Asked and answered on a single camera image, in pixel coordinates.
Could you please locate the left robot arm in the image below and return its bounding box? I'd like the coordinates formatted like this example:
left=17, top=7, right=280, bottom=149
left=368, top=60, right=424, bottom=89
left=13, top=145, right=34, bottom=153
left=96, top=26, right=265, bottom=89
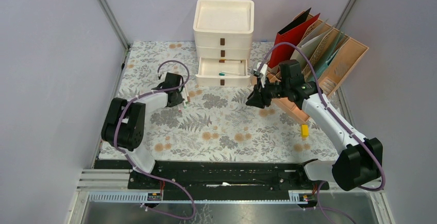
left=101, top=73, right=185, bottom=188

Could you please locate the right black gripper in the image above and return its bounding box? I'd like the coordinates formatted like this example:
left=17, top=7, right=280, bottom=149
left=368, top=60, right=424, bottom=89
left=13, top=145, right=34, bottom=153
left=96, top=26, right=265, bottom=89
left=245, top=75, right=290, bottom=109

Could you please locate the floral table mat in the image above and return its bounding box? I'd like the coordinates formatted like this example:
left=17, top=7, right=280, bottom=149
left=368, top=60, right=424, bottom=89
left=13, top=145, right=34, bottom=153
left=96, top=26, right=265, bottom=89
left=117, top=42, right=338, bottom=163

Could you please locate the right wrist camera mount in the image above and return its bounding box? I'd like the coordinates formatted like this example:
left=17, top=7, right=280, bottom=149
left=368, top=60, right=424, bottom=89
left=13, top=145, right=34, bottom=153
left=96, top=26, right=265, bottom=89
left=251, top=62, right=268, bottom=88

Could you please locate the brown capped white marker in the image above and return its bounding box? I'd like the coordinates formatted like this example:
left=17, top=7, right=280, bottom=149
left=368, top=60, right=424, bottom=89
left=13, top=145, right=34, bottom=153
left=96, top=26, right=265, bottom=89
left=219, top=59, right=243, bottom=64

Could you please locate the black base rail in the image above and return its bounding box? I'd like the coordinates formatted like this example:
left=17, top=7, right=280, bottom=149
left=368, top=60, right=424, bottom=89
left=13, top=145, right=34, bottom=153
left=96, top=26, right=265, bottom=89
left=94, top=160, right=321, bottom=203

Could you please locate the yellow eraser block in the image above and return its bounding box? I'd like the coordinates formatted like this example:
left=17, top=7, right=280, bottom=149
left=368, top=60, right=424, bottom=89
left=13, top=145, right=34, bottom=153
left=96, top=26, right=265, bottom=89
left=300, top=124, right=309, bottom=140

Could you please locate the white three-drawer organizer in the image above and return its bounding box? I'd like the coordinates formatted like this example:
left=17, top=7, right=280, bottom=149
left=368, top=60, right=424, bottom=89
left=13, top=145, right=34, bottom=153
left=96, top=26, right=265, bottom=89
left=193, top=0, right=255, bottom=88

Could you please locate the beige folder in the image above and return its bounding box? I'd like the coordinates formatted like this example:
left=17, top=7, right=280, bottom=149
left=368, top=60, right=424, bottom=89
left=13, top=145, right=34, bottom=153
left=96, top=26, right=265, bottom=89
left=297, top=21, right=333, bottom=59

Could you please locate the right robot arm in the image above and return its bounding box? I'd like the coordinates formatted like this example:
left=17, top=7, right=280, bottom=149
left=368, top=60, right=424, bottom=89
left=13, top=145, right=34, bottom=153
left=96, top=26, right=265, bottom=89
left=246, top=60, right=385, bottom=191

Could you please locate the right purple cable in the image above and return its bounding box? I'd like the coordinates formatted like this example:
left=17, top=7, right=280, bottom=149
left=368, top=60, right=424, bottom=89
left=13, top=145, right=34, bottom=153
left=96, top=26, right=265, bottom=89
left=258, top=42, right=386, bottom=224

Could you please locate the teal folder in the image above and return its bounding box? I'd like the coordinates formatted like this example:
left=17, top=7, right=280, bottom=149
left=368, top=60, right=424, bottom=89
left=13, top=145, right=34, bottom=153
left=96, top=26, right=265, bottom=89
left=315, top=32, right=346, bottom=78

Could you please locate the green capped marker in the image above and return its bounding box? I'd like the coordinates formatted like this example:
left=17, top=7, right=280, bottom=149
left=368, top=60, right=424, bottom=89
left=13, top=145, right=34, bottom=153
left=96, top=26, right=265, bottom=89
left=184, top=91, right=190, bottom=109

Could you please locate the red folder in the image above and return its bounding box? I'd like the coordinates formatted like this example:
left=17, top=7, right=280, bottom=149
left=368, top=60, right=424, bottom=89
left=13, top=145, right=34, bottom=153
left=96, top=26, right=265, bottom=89
left=268, top=8, right=320, bottom=70

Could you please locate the orange plastic file rack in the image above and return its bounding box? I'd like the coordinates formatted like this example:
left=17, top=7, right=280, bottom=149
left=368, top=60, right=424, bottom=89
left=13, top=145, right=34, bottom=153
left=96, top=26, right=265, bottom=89
left=268, top=25, right=368, bottom=124

